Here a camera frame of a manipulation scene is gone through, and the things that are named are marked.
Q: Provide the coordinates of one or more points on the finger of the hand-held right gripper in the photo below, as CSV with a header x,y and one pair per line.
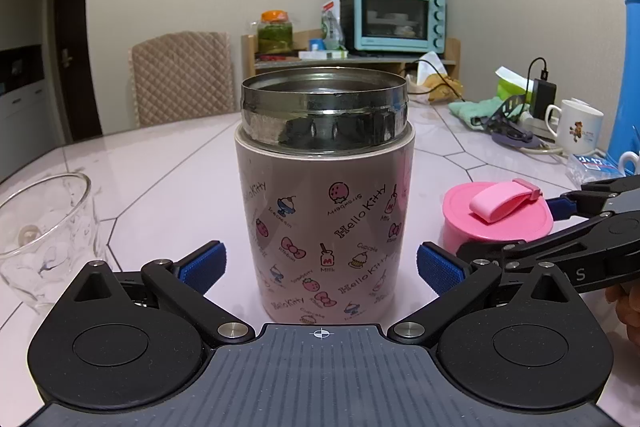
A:
x,y
595,202
550,242

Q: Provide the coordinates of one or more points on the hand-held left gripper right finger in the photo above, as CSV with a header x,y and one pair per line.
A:
x,y
440,269

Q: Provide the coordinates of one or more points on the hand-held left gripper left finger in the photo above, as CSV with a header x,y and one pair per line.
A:
x,y
202,267

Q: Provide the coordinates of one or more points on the printed pink thermos bottle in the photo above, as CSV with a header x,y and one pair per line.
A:
x,y
320,187

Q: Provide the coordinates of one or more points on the person's right hand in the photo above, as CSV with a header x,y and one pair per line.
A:
x,y
627,312

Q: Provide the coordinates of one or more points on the blue white plastic packet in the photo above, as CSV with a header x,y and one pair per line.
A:
x,y
592,167

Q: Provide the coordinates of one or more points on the white printed mug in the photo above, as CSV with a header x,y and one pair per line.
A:
x,y
580,127

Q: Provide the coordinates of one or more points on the white power strip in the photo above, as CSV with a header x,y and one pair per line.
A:
x,y
537,124

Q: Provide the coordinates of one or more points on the black power adapter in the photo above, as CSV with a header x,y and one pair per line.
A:
x,y
544,97

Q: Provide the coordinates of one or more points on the blue thermos flask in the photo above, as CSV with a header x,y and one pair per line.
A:
x,y
627,82

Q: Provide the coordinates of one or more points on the green tissue packet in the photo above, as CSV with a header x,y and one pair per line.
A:
x,y
510,87

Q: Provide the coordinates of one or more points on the green cloth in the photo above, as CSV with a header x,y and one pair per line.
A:
x,y
475,109

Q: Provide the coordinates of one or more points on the clear glass cup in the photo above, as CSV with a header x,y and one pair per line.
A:
x,y
30,257

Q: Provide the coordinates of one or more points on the beige quilted chair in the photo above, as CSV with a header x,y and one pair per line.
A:
x,y
182,79

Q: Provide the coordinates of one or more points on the wooden shelf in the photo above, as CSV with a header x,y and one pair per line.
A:
x,y
248,57

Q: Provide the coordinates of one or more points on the red flat packet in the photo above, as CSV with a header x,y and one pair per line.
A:
x,y
275,57

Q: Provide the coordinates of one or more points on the white cabinet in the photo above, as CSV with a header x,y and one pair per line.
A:
x,y
25,122

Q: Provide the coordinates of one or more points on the green pickle jar orange lid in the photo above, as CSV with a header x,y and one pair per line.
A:
x,y
275,34

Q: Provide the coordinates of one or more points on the flat white green box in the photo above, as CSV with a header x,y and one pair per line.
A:
x,y
322,55

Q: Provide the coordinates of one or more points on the dark door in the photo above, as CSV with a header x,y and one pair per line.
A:
x,y
75,57

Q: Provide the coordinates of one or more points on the small blue box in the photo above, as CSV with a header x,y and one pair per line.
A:
x,y
316,45

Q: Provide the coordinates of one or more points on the green white upright packet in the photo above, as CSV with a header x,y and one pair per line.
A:
x,y
331,27

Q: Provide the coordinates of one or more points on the black built-in appliance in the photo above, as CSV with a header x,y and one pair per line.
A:
x,y
22,69

